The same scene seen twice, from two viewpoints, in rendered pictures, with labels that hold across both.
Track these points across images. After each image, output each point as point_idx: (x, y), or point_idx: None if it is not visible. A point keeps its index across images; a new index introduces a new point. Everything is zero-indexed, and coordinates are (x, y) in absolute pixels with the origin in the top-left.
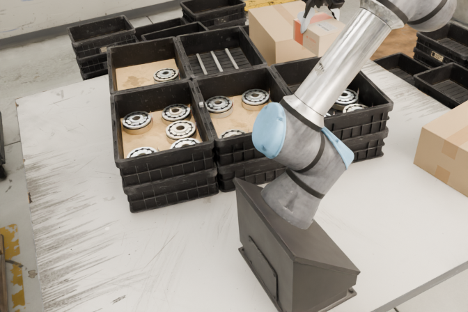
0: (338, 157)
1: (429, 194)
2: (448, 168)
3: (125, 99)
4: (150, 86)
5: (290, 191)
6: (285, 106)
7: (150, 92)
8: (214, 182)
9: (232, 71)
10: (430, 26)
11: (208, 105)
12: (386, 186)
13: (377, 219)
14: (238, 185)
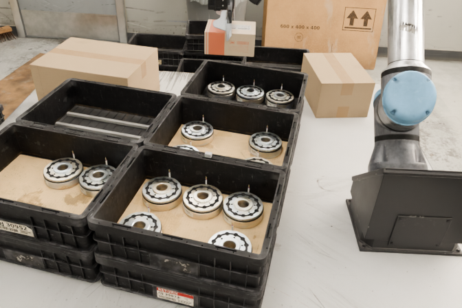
0: None
1: (352, 128)
2: (347, 104)
3: (102, 215)
4: (114, 179)
5: (414, 148)
6: (415, 69)
7: (120, 186)
8: None
9: (162, 115)
10: None
11: None
12: (331, 139)
13: (363, 159)
14: (395, 170)
